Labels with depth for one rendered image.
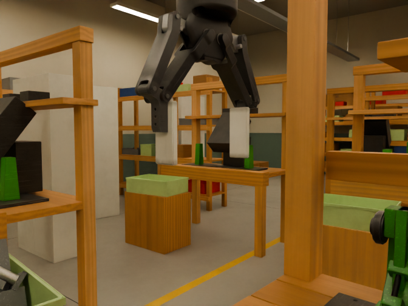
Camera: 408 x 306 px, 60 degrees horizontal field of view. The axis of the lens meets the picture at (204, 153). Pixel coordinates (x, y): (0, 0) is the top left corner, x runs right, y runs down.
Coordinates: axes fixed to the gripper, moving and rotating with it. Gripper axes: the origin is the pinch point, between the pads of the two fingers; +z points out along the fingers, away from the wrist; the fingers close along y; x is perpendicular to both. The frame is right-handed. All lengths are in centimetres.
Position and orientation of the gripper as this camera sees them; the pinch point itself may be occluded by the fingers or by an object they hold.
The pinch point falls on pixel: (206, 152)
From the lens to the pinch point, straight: 44.4
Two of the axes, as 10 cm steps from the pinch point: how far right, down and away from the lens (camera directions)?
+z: 0.0, 10.0, 0.6
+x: 7.4, 0.4, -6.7
